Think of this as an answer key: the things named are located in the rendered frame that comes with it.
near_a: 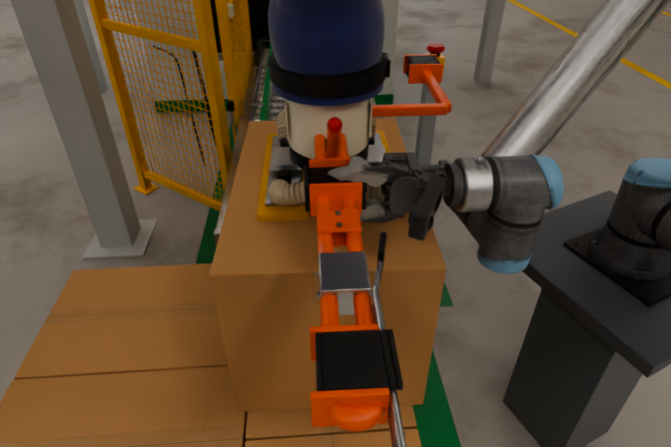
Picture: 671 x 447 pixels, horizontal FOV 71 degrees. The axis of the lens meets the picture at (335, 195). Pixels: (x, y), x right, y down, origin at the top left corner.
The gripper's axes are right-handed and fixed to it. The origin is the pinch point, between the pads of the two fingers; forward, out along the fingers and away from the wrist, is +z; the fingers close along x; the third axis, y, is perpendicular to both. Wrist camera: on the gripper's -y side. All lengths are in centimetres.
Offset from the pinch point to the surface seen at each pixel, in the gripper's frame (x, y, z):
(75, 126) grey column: -49, 131, 103
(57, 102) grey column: -38, 131, 107
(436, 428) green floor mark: -117, 25, -38
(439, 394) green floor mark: -117, 38, -43
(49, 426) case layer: -64, 3, 66
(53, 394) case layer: -64, 11, 68
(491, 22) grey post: -61, 346, -160
